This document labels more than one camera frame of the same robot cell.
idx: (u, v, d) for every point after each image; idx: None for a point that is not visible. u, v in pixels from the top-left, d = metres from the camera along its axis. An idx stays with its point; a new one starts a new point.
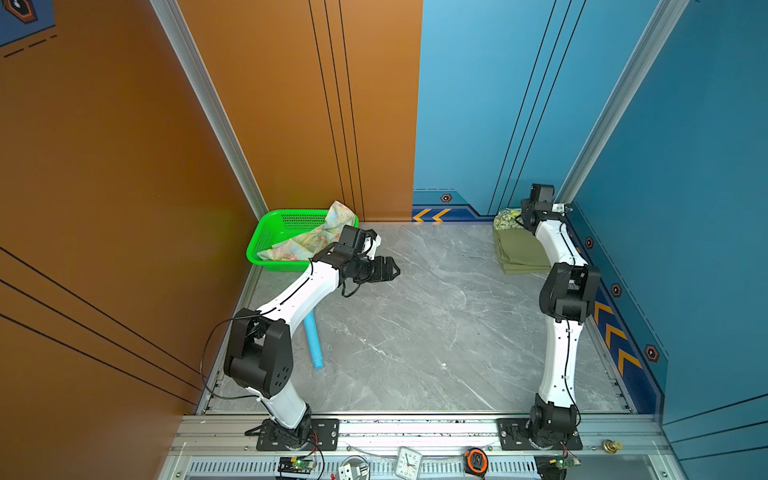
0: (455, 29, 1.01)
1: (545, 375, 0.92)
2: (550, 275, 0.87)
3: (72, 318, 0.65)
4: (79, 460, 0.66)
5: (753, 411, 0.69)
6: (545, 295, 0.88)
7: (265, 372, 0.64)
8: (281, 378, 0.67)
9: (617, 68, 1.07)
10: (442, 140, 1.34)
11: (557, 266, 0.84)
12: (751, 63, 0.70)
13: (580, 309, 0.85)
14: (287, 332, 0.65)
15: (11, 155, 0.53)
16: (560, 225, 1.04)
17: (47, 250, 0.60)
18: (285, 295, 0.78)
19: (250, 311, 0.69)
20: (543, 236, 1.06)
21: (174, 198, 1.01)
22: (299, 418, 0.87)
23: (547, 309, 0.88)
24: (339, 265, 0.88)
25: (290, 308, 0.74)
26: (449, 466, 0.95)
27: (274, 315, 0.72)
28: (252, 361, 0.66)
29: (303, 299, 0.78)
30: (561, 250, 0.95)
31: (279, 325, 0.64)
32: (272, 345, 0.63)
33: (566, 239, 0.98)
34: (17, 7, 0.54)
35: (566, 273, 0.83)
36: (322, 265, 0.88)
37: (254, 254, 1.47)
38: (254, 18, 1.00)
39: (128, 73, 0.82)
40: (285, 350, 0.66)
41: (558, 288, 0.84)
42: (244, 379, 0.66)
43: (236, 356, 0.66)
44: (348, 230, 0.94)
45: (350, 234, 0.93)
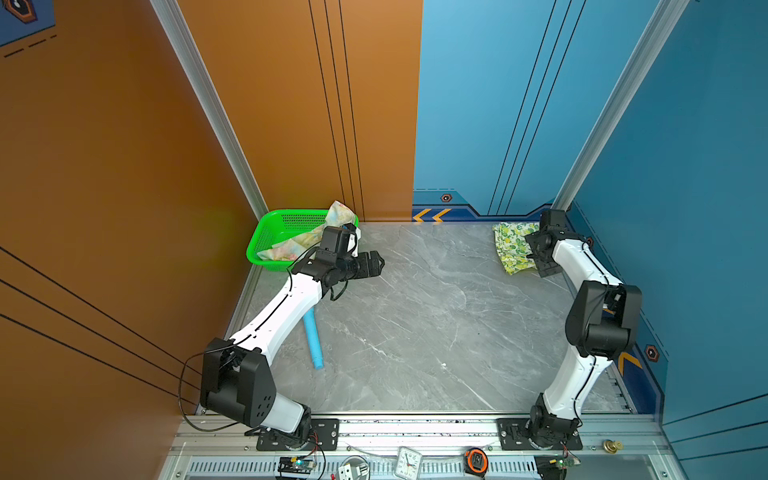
0: (455, 29, 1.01)
1: (553, 385, 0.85)
2: (577, 297, 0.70)
3: (73, 319, 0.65)
4: (79, 460, 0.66)
5: (753, 411, 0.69)
6: (574, 324, 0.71)
7: (243, 406, 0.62)
8: (261, 410, 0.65)
9: (617, 67, 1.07)
10: (442, 140, 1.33)
11: (585, 283, 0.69)
12: (753, 62, 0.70)
13: (621, 342, 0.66)
14: (264, 362, 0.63)
15: (11, 155, 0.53)
16: (582, 244, 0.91)
17: (49, 249, 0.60)
18: (261, 319, 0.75)
19: (224, 342, 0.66)
20: (562, 259, 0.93)
21: (174, 197, 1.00)
22: (295, 421, 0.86)
23: (578, 342, 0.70)
24: (321, 276, 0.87)
25: (267, 334, 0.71)
26: (449, 466, 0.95)
27: (249, 344, 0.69)
28: (230, 393, 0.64)
29: (281, 321, 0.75)
30: (589, 269, 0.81)
31: (255, 356, 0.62)
32: (246, 380, 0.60)
33: (590, 257, 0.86)
34: (16, 7, 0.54)
35: (599, 293, 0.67)
36: (301, 280, 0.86)
37: (254, 254, 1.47)
38: (254, 17, 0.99)
39: (129, 73, 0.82)
40: (263, 380, 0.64)
41: (590, 313, 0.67)
42: (222, 411, 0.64)
43: (212, 390, 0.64)
44: (330, 233, 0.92)
45: (333, 239, 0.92)
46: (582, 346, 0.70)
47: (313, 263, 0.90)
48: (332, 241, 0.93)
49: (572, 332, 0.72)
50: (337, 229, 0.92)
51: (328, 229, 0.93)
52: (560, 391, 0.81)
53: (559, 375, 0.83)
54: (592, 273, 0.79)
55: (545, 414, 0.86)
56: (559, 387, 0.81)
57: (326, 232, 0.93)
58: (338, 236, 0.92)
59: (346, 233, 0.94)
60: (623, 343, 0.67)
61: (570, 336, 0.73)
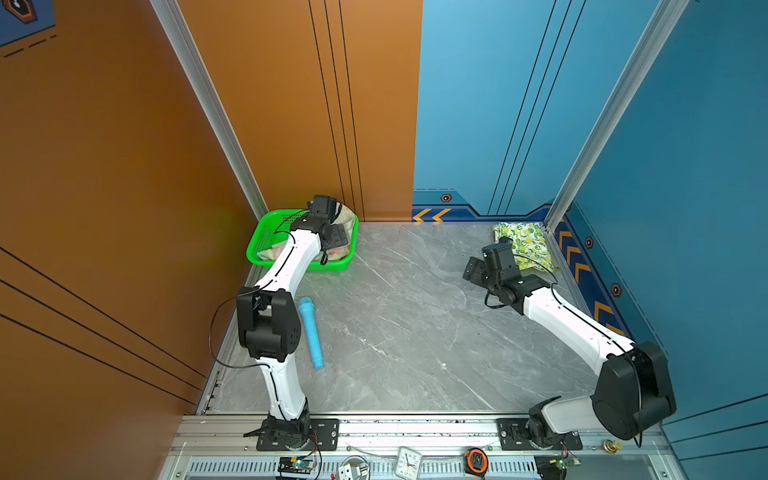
0: (456, 29, 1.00)
1: (555, 408, 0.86)
2: (608, 383, 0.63)
3: (72, 318, 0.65)
4: (79, 461, 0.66)
5: (752, 411, 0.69)
6: (615, 412, 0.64)
7: (279, 335, 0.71)
8: (295, 336, 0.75)
9: (617, 67, 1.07)
10: (442, 140, 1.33)
11: (612, 367, 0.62)
12: (752, 63, 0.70)
13: (665, 409, 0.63)
14: (289, 298, 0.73)
15: (10, 155, 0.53)
16: (559, 299, 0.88)
17: (49, 250, 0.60)
18: (277, 267, 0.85)
19: (250, 288, 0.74)
20: (543, 318, 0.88)
21: (173, 197, 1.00)
22: (299, 407, 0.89)
23: (628, 429, 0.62)
24: (318, 229, 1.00)
25: (286, 277, 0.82)
26: (449, 466, 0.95)
27: (273, 285, 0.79)
28: (264, 330, 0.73)
29: (294, 266, 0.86)
30: (585, 333, 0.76)
31: (282, 293, 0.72)
32: (279, 312, 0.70)
33: (566, 318, 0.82)
34: (16, 7, 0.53)
35: (631, 372, 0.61)
36: (301, 235, 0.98)
37: (254, 254, 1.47)
38: (254, 17, 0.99)
39: (129, 73, 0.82)
40: (292, 314, 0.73)
41: (631, 397, 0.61)
42: (259, 346, 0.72)
43: (248, 329, 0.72)
44: (320, 199, 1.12)
45: (323, 203, 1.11)
46: (633, 432, 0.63)
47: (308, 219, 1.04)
48: (322, 205, 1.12)
49: (613, 420, 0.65)
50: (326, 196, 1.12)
51: (317, 197, 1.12)
52: (569, 422, 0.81)
53: (566, 407, 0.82)
54: (592, 339, 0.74)
55: (547, 423, 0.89)
56: (568, 418, 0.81)
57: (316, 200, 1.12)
58: (327, 201, 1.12)
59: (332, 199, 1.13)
60: (664, 408, 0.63)
61: (610, 421, 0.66)
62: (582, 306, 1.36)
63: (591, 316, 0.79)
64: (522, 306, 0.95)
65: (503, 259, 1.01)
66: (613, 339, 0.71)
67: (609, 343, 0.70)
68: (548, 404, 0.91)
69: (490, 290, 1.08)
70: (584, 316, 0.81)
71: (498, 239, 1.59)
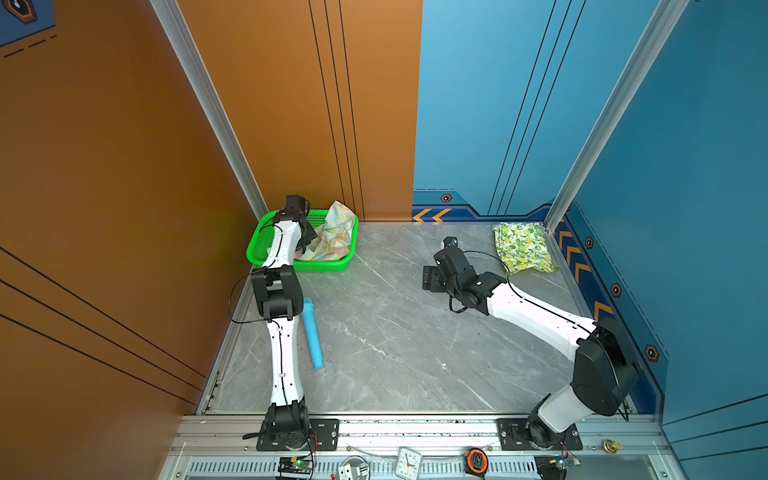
0: (455, 29, 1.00)
1: (551, 413, 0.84)
2: (584, 368, 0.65)
3: (73, 319, 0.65)
4: (79, 461, 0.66)
5: (752, 411, 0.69)
6: (596, 394, 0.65)
7: (290, 299, 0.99)
8: (300, 300, 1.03)
9: (617, 67, 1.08)
10: (442, 140, 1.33)
11: (584, 352, 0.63)
12: (752, 62, 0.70)
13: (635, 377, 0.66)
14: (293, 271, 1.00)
15: (10, 155, 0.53)
16: (518, 292, 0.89)
17: (48, 250, 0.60)
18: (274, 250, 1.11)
19: (261, 270, 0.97)
20: (508, 314, 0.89)
21: (172, 197, 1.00)
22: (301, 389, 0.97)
23: (611, 407, 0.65)
24: (296, 218, 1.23)
25: (285, 255, 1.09)
26: (449, 466, 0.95)
27: (278, 263, 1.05)
28: (276, 298, 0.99)
29: (288, 247, 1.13)
30: (551, 323, 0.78)
31: (287, 268, 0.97)
32: (288, 281, 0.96)
33: (527, 317, 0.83)
34: (16, 7, 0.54)
35: (601, 352, 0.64)
36: (284, 224, 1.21)
37: (254, 254, 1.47)
38: (253, 17, 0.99)
39: (130, 74, 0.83)
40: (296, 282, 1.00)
41: (605, 376, 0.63)
42: (275, 310, 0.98)
43: (265, 299, 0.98)
44: (293, 200, 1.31)
45: (295, 201, 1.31)
46: (615, 407, 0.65)
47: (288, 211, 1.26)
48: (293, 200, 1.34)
49: (594, 399, 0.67)
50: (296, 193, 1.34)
51: (290, 196, 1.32)
52: (570, 419, 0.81)
53: (558, 406, 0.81)
54: (559, 326, 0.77)
55: (548, 427, 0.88)
56: (565, 415, 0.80)
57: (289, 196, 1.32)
58: (298, 199, 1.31)
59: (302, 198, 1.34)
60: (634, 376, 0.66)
61: (594, 401, 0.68)
62: (582, 306, 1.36)
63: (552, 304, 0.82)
64: (486, 307, 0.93)
65: (457, 263, 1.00)
66: (577, 323, 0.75)
67: (575, 327, 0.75)
68: (543, 407, 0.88)
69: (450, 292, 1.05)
70: (546, 306, 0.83)
71: (498, 239, 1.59)
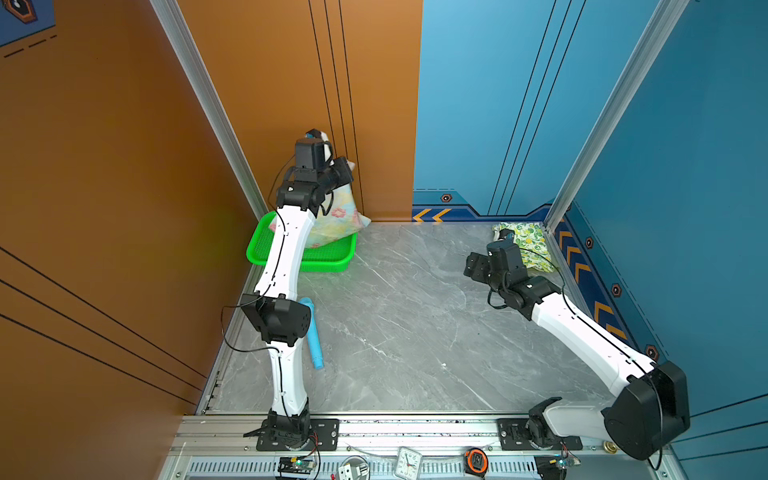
0: (455, 29, 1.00)
1: (562, 422, 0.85)
2: (627, 406, 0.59)
3: (74, 319, 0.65)
4: (79, 462, 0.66)
5: (752, 411, 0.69)
6: (631, 434, 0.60)
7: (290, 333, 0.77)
8: (305, 322, 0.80)
9: (617, 67, 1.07)
10: (442, 140, 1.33)
11: (633, 391, 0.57)
12: (753, 62, 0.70)
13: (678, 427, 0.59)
14: (294, 303, 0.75)
15: (10, 155, 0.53)
16: (572, 306, 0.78)
17: (48, 250, 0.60)
18: (274, 264, 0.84)
19: (253, 295, 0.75)
20: (554, 327, 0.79)
21: (173, 197, 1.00)
22: (302, 403, 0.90)
23: (645, 451, 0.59)
24: (305, 204, 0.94)
25: (284, 276, 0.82)
26: (449, 466, 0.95)
27: (273, 291, 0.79)
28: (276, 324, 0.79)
29: (290, 259, 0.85)
30: (601, 350, 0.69)
31: (284, 300, 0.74)
32: (284, 316, 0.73)
33: (578, 339, 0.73)
34: (17, 7, 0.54)
35: (652, 394, 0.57)
36: (289, 215, 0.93)
37: (255, 254, 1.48)
38: (253, 18, 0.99)
39: (129, 72, 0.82)
40: (298, 314, 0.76)
41: (647, 420, 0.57)
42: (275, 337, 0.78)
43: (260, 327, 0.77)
44: (303, 150, 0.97)
45: (307, 155, 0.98)
46: (648, 453, 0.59)
47: (295, 189, 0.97)
48: (307, 156, 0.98)
49: (627, 439, 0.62)
50: (308, 143, 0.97)
51: (300, 147, 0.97)
52: (573, 426, 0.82)
53: (572, 418, 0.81)
54: (610, 355, 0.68)
55: (547, 424, 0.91)
56: (573, 427, 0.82)
57: (299, 149, 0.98)
58: (312, 151, 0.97)
59: (319, 142, 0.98)
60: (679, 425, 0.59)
61: (624, 439, 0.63)
62: (582, 306, 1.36)
63: (607, 330, 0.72)
64: (530, 312, 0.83)
65: (511, 259, 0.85)
66: (633, 357, 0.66)
67: (628, 362, 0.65)
68: (549, 407, 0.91)
69: (494, 289, 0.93)
70: (600, 329, 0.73)
71: (498, 239, 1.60)
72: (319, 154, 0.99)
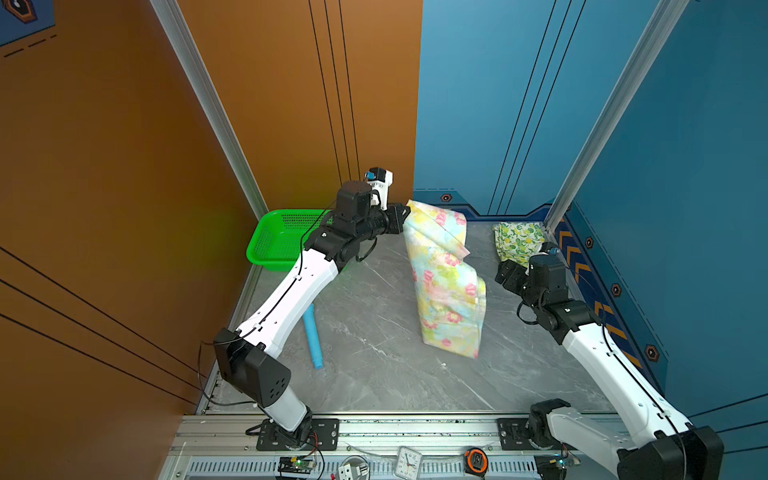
0: (455, 28, 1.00)
1: (571, 437, 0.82)
2: (645, 459, 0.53)
3: (73, 319, 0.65)
4: (78, 463, 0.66)
5: (752, 411, 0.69)
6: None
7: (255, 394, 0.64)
8: (276, 389, 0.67)
9: (617, 67, 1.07)
10: (442, 140, 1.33)
11: (659, 446, 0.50)
12: (753, 63, 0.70)
13: None
14: (268, 359, 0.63)
15: (10, 155, 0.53)
16: (609, 343, 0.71)
17: (47, 249, 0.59)
18: (268, 306, 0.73)
19: (231, 334, 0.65)
20: (583, 358, 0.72)
21: (172, 197, 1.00)
22: (298, 420, 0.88)
23: None
24: (333, 255, 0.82)
25: (273, 325, 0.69)
26: (449, 466, 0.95)
27: (253, 338, 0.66)
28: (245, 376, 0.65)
29: (288, 308, 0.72)
30: (633, 395, 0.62)
31: (258, 353, 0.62)
32: (253, 374, 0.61)
33: (608, 375, 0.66)
34: (16, 7, 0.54)
35: (680, 454, 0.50)
36: (310, 261, 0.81)
37: (254, 254, 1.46)
38: (252, 17, 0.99)
39: (129, 72, 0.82)
40: (269, 374, 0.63)
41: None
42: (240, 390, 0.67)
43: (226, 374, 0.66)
44: (345, 199, 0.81)
45: (349, 205, 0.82)
46: None
47: (327, 236, 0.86)
48: (347, 206, 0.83)
49: None
50: (351, 193, 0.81)
51: (341, 195, 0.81)
52: (576, 436, 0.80)
53: (582, 437, 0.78)
54: (640, 404, 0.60)
55: (546, 422, 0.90)
56: (579, 442, 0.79)
57: (339, 196, 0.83)
58: (354, 201, 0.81)
59: (366, 191, 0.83)
60: None
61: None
62: None
63: (646, 378, 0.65)
64: (561, 337, 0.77)
65: (553, 278, 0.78)
66: (666, 412, 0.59)
67: (661, 416, 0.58)
68: (554, 410, 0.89)
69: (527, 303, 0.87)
70: (637, 374, 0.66)
71: (498, 239, 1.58)
72: (363, 205, 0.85)
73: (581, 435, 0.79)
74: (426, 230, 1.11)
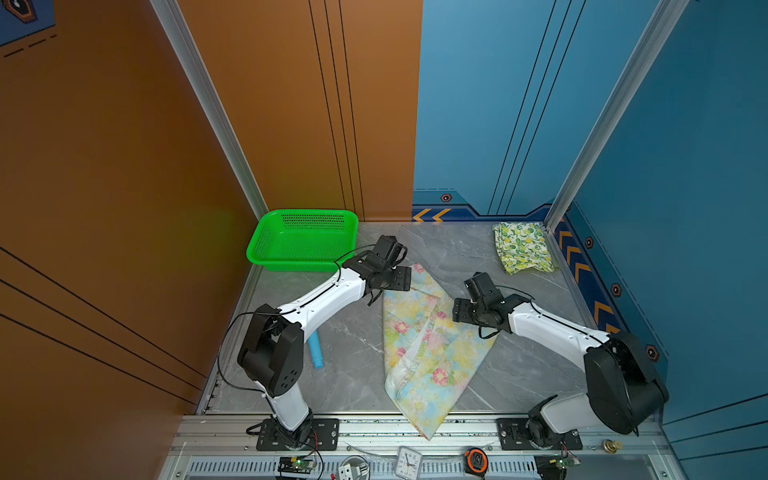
0: (455, 28, 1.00)
1: (556, 410, 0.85)
2: (596, 375, 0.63)
3: (72, 318, 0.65)
4: (78, 463, 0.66)
5: (752, 411, 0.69)
6: (605, 404, 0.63)
7: (273, 372, 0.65)
8: (290, 378, 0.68)
9: (617, 67, 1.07)
10: (442, 140, 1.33)
11: (593, 357, 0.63)
12: (753, 63, 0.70)
13: (651, 397, 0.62)
14: (300, 338, 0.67)
15: (9, 154, 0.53)
16: (538, 309, 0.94)
17: (48, 249, 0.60)
18: (307, 298, 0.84)
19: (271, 309, 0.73)
20: (527, 330, 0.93)
21: (173, 197, 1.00)
22: (298, 421, 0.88)
23: (626, 422, 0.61)
24: (366, 275, 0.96)
25: (309, 312, 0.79)
26: (449, 466, 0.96)
27: (292, 316, 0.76)
28: (264, 356, 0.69)
29: (323, 304, 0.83)
30: (566, 333, 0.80)
31: (295, 329, 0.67)
32: (282, 347, 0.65)
33: (546, 327, 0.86)
34: (16, 7, 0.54)
35: (611, 360, 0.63)
36: (347, 275, 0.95)
37: (254, 254, 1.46)
38: (253, 18, 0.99)
39: (129, 72, 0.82)
40: (295, 355, 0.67)
41: (616, 386, 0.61)
42: (254, 374, 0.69)
43: (249, 350, 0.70)
44: (383, 242, 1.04)
45: (385, 246, 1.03)
46: (630, 424, 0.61)
47: (364, 262, 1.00)
48: (383, 247, 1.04)
49: (609, 415, 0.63)
50: (391, 238, 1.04)
51: (383, 237, 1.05)
52: (571, 422, 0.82)
53: (567, 406, 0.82)
54: (572, 337, 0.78)
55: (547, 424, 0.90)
56: (568, 418, 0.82)
57: (380, 240, 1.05)
58: (391, 244, 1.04)
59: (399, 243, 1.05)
60: (652, 394, 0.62)
61: (608, 421, 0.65)
62: (582, 306, 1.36)
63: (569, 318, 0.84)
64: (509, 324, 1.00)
65: (483, 285, 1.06)
66: (590, 333, 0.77)
67: (587, 337, 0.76)
68: (546, 404, 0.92)
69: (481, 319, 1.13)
70: (563, 320, 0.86)
71: (498, 239, 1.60)
72: (395, 253, 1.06)
73: (565, 412, 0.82)
74: (398, 296, 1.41)
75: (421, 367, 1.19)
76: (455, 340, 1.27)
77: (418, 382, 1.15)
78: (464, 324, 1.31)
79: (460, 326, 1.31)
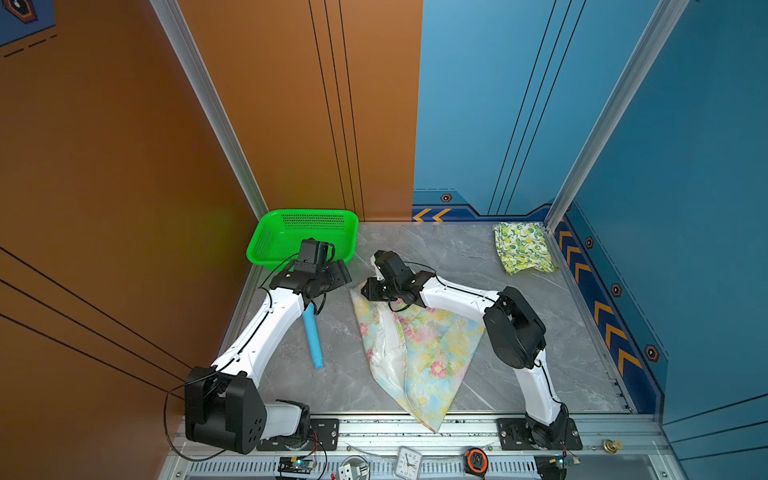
0: (456, 29, 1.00)
1: (529, 400, 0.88)
2: (494, 329, 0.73)
3: (72, 318, 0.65)
4: (79, 463, 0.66)
5: (752, 411, 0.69)
6: (506, 350, 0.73)
7: (234, 432, 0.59)
8: (256, 427, 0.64)
9: (618, 67, 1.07)
10: (442, 140, 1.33)
11: (489, 315, 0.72)
12: (752, 64, 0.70)
13: (537, 335, 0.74)
14: (251, 385, 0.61)
15: (10, 154, 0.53)
16: (443, 281, 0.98)
17: (49, 250, 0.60)
18: (244, 339, 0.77)
19: (207, 371, 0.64)
20: (437, 303, 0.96)
21: (172, 196, 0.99)
22: (295, 424, 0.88)
23: (525, 361, 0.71)
24: (301, 286, 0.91)
25: (251, 356, 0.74)
26: (449, 466, 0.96)
27: (232, 368, 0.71)
28: (217, 420, 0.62)
29: (263, 339, 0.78)
30: (467, 298, 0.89)
31: (241, 381, 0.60)
32: (235, 403, 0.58)
33: (453, 293, 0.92)
34: (16, 7, 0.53)
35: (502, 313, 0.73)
36: (279, 295, 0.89)
37: (254, 254, 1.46)
38: (253, 17, 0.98)
39: (129, 72, 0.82)
40: (251, 403, 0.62)
41: (511, 334, 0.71)
42: (213, 442, 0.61)
43: (197, 422, 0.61)
44: (308, 246, 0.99)
45: (311, 251, 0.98)
46: (528, 361, 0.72)
47: (292, 275, 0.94)
48: (309, 252, 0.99)
49: (509, 357, 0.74)
50: (314, 241, 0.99)
51: (306, 241, 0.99)
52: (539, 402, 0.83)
53: (525, 389, 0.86)
54: (473, 301, 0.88)
55: (549, 431, 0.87)
56: (533, 399, 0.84)
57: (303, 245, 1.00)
58: (316, 246, 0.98)
59: (325, 244, 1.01)
60: (537, 332, 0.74)
61: (510, 363, 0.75)
62: (583, 306, 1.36)
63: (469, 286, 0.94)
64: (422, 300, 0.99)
65: (394, 266, 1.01)
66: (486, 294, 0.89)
67: (485, 299, 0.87)
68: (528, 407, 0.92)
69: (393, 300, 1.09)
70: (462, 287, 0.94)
71: (498, 238, 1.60)
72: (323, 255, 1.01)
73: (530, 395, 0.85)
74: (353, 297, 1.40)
75: (418, 362, 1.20)
76: (447, 332, 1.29)
77: (419, 378, 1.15)
78: (455, 315, 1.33)
79: (450, 317, 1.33)
